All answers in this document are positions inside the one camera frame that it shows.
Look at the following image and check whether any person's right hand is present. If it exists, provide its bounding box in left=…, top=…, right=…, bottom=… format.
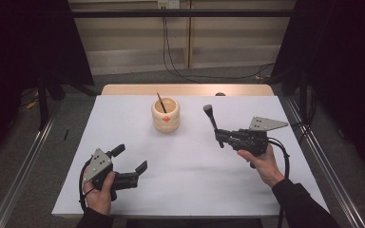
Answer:
left=237, top=143, right=285, bottom=188

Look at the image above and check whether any white paper sheet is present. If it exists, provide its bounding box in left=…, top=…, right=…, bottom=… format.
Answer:
left=51, top=94, right=331, bottom=219

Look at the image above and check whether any black curtain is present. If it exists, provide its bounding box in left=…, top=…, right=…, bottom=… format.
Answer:
left=0, top=0, right=95, bottom=165
left=270, top=0, right=365, bottom=172

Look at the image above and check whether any thin black and orange brush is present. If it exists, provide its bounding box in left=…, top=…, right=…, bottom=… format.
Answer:
left=156, top=91, right=168, bottom=114

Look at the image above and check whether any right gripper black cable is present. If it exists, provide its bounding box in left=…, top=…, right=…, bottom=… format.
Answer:
left=267, top=137, right=291, bottom=228

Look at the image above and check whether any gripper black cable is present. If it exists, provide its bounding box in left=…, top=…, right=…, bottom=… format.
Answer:
left=267, top=137, right=291, bottom=228
left=78, top=160, right=93, bottom=214

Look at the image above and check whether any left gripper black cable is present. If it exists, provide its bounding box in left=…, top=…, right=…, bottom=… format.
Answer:
left=78, top=160, right=93, bottom=214

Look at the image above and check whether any black horizontal bar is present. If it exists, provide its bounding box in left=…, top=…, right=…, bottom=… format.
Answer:
left=70, top=9, right=298, bottom=19

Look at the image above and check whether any black makeup brush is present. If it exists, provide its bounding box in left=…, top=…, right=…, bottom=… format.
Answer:
left=202, top=104, right=221, bottom=132

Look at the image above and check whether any white wall outlet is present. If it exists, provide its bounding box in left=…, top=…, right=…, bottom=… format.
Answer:
left=157, top=0, right=181, bottom=10

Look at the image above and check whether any black metal stand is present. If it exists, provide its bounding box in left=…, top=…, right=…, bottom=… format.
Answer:
left=37, top=74, right=50, bottom=131
left=298, top=67, right=309, bottom=126

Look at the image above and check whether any black floor cable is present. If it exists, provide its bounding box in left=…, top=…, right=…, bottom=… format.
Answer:
left=162, top=16, right=203, bottom=84
left=163, top=16, right=275, bottom=81

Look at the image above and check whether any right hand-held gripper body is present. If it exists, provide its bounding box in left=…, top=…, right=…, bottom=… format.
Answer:
left=222, top=116, right=290, bottom=158

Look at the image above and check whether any person's left hand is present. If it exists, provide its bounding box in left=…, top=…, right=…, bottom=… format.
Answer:
left=83, top=170, right=117, bottom=217

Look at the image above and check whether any metal floor rail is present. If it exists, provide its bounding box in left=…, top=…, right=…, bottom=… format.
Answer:
left=284, top=96, right=365, bottom=228
left=0, top=101, right=61, bottom=228

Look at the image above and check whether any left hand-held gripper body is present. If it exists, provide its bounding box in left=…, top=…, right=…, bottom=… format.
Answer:
left=83, top=147, right=140, bottom=202

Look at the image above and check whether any wooden table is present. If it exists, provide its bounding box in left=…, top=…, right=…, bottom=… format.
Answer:
left=100, top=83, right=275, bottom=97

